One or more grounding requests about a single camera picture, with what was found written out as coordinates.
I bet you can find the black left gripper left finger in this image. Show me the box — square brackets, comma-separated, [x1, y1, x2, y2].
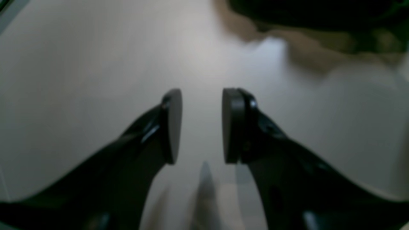
[1, 88, 182, 230]

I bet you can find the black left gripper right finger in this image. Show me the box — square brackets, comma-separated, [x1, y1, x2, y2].
[222, 88, 408, 230]

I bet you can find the dark green t-shirt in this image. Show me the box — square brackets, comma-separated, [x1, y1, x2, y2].
[228, 0, 408, 53]

